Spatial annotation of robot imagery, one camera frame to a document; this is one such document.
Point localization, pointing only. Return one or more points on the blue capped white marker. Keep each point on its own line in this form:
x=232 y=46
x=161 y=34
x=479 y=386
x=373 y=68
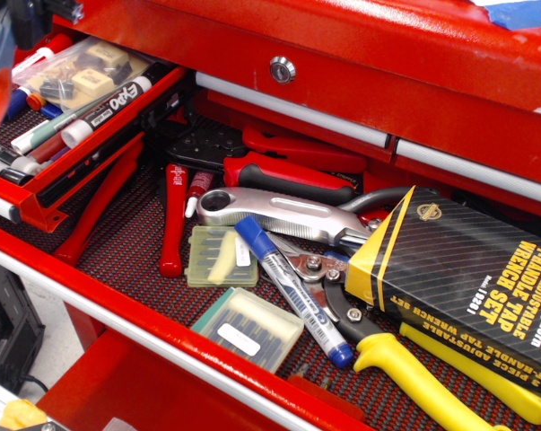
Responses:
x=297 y=295

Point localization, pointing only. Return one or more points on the small red white tube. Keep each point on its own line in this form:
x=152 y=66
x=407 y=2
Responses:
x=200 y=184

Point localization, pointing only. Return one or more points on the red black grip stripper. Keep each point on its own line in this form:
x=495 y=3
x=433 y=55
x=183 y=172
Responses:
x=257 y=171

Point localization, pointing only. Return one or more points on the silver metal hand tool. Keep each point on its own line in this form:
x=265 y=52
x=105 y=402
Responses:
x=279 y=213

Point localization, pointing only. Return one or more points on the red tool chest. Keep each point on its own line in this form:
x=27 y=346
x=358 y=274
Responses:
x=427 y=91

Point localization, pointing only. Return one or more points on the clear teal bit case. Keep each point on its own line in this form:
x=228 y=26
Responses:
x=251 y=327

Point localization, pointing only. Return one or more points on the red handled crimping tool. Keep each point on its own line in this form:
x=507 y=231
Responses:
x=207 y=148

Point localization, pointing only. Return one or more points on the green marker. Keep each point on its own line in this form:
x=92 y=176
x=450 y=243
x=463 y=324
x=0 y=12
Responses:
x=40 y=134

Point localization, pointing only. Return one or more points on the yellow handled tin snips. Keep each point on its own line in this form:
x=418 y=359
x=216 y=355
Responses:
x=324 y=277

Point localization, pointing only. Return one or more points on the black box on floor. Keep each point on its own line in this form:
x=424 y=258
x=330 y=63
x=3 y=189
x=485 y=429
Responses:
x=21 y=331

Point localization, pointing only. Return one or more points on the red long tool handle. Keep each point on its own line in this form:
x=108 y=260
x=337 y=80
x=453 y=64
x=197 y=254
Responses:
x=71 y=250

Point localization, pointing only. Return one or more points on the black Expo marker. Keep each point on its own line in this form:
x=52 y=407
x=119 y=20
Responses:
x=79 y=130

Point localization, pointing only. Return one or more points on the plastic bag of erasers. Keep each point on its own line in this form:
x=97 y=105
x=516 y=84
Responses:
x=85 y=72

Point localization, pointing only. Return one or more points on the black yellow tap wrench box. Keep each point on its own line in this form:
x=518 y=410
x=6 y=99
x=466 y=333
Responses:
x=465 y=279

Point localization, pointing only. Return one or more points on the red handled wire stripper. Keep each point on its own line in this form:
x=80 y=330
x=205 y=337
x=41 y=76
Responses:
x=176 y=186

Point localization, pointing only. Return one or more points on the blue marker cap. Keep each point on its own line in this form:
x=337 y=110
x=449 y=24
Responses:
x=17 y=103

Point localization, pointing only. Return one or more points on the clear green drill bit case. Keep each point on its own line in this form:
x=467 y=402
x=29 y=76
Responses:
x=219 y=258

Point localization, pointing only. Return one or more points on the red small upper drawer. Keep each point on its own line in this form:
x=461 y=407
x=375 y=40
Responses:
x=31 y=192

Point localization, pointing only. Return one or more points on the silver round lock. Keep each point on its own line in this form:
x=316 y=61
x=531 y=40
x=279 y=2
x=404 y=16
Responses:
x=282 y=70

